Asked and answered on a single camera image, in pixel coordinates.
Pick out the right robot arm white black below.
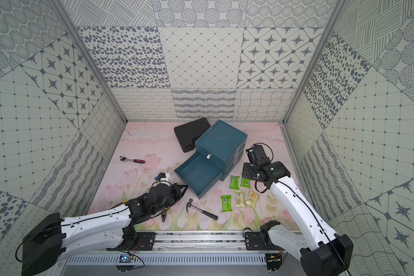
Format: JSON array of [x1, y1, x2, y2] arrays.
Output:
[[242, 143, 354, 276]]

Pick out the black plastic case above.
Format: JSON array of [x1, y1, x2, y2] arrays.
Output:
[[174, 118, 210, 153]]

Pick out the yellow black pliers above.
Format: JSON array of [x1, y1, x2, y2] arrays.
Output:
[[161, 212, 167, 223]]

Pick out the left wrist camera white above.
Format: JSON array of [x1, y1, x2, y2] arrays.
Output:
[[155, 172, 171, 185]]

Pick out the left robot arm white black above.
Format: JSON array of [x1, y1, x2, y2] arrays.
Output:
[[17, 183, 188, 276]]

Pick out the teal drawer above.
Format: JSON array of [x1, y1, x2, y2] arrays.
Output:
[[174, 152, 224, 199]]

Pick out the white slotted cable duct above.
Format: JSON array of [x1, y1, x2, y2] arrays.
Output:
[[66, 253, 266, 266]]

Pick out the yellow cookie packet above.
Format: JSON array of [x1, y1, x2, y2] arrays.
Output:
[[235, 190, 246, 208], [245, 191, 258, 208]]

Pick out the green cookie packet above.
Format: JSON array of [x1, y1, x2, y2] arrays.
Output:
[[221, 195, 232, 213], [229, 175, 240, 190]]

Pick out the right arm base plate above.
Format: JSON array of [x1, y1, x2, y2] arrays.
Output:
[[242, 230, 283, 251]]

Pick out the teal drawer cabinet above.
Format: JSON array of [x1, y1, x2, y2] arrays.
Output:
[[195, 120, 248, 181]]

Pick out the black claw hammer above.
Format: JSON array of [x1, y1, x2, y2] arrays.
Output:
[[186, 198, 219, 220]]

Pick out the green cookie packet barcode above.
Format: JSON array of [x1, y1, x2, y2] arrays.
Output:
[[240, 178, 251, 189]]

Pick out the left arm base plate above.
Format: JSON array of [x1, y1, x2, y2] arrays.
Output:
[[116, 232, 156, 251]]

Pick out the red handled ratchet wrench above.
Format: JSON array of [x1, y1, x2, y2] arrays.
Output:
[[120, 156, 146, 164]]

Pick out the aluminium mounting rail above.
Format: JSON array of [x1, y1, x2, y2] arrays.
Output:
[[56, 230, 318, 254]]

